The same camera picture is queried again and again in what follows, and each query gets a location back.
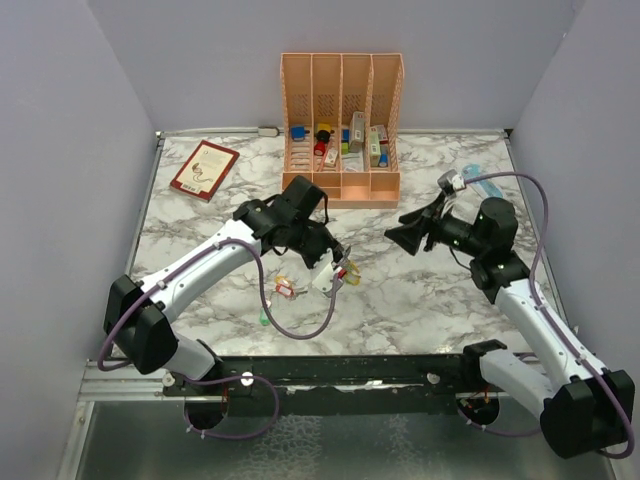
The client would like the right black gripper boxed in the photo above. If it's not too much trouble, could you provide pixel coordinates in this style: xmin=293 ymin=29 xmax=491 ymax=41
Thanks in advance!
xmin=386 ymin=191 xmax=487 ymax=257

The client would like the metal coil keyring yellow handle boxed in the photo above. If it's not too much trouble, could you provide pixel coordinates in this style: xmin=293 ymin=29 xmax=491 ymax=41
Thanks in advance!
xmin=334 ymin=247 xmax=353 ymax=276

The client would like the green tag key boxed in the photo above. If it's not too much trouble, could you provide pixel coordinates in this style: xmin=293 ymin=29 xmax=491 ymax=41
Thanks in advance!
xmin=259 ymin=300 xmax=271 ymax=326

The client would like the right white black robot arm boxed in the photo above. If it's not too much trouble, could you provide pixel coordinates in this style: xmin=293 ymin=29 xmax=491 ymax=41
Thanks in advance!
xmin=384 ymin=195 xmax=635 ymax=459

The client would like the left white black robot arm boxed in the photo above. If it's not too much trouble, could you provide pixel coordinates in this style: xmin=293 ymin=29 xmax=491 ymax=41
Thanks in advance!
xmin=97 ymin=176 xmax=349 ymax=395

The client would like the yellow tag key lower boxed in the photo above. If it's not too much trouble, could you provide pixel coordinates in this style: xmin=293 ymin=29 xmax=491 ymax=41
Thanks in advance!
xmin=274 ymin=274 xmax=293 ymax=287

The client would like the yellow tag key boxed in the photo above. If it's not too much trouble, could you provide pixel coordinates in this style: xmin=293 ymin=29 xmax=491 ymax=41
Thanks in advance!
xmin=344 ymin=261 xmax=361 ymax=286
xmin=274 ymin=274 xmax=293 ymax=287

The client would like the yellow tag key upper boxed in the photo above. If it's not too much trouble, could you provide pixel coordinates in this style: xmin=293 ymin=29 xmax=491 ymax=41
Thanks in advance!
xmin=344 ymin=261 xmax=361 ymax=286

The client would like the blue packaged item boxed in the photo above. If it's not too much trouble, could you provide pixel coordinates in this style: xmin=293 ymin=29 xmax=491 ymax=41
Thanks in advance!
xmin=461 ymin=163 xmax=505 ymax=200

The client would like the grey green box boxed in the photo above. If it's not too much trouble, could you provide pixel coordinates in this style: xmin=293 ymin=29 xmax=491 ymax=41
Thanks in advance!
xmin=348 ymin=111 xmax=365 ymax=153

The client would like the red black bottle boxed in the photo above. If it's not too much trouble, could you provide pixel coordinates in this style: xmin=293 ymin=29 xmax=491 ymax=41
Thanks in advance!
xmin=314 ymin=129 xmax=331 ymax=156

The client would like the red cover paperback book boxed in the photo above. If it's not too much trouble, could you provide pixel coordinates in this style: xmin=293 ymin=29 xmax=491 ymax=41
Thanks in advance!
xmin=170 ymin=140 xmax=240 ymax=202

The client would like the peach plastic desk organizer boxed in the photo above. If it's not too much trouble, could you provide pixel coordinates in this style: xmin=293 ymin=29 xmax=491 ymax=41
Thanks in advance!
xmin=280 ymin=53 xmax=404 ymax=209

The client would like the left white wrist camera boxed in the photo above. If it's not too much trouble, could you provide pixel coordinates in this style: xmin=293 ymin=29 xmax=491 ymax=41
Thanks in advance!
xmin=311 ymin=262 xmax=342 ymax=295

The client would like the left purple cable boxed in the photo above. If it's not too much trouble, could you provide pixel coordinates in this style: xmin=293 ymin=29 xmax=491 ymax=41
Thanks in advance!
xmin=96 ymin=237 xmax=346 ymax=440

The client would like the white adapter at wall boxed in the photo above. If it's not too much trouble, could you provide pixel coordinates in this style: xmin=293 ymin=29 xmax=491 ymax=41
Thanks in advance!
xmin=257 ymin=126 xmax=280 ymax=138

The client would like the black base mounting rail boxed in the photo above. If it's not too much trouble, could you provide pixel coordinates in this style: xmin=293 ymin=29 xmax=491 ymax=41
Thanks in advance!
xmin=158 ymin=354 xmax=504 ymax=423

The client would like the aluminium frame rail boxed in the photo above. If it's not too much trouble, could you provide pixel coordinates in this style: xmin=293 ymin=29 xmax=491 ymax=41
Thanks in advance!
xmin=79 ymin=359 xmax=609 ymax=401

